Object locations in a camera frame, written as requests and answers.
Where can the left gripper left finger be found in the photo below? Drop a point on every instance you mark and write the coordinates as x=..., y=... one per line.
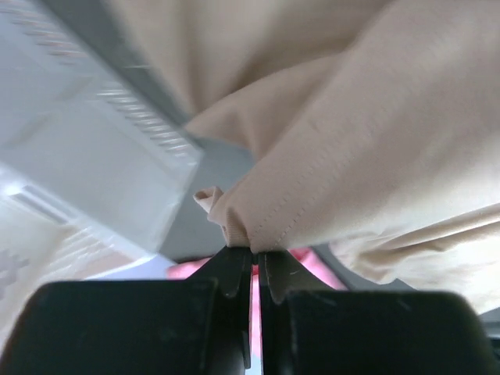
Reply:
x=199, y=325

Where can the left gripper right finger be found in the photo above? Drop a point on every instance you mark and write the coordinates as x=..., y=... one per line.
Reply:
x=310, y=328

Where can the white perforated file organizer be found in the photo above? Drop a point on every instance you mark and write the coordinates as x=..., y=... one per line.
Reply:
x=92, y=175

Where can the beige t shirt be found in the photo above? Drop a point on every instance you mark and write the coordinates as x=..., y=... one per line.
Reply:
x=374, y=126

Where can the pink folded t shirt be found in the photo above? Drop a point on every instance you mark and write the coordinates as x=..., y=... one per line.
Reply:
x=306, y=256

